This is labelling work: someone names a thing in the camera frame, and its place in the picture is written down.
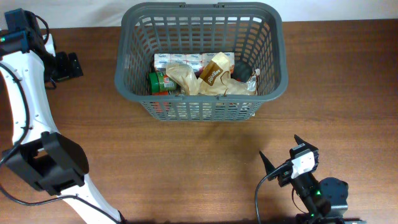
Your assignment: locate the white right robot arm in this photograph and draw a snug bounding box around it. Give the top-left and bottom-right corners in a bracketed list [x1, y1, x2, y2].
[254, 135, 365, 224]

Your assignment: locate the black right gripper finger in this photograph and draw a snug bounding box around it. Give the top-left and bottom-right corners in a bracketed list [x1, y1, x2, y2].
[259, 151, 277, 181]
[294, 134, 318, 152]

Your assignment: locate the brown white snack bag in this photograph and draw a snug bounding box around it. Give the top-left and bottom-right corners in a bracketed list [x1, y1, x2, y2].
[198, 52, 260, 95]

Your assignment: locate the white tissue multipack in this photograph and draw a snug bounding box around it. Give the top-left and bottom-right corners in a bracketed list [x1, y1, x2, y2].
[153, 53, 216, 76]

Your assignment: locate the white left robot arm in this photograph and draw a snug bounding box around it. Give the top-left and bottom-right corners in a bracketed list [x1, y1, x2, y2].
[1, 9, 125, 223]

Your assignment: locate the green lid pesto jar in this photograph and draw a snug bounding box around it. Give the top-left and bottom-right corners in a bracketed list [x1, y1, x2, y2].
[148, 72, 177, 94]

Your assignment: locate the grey plastic basket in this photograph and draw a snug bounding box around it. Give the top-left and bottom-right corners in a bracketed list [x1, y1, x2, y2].
[114, 2, 288, 121]

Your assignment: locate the beige paper pouch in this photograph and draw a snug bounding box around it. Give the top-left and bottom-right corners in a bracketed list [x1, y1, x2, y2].
[165, 63, 200, 95]

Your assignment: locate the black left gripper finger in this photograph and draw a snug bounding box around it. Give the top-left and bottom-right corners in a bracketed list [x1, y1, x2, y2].
[55, 52, 72, 82]
[68, 52, 83, 78]

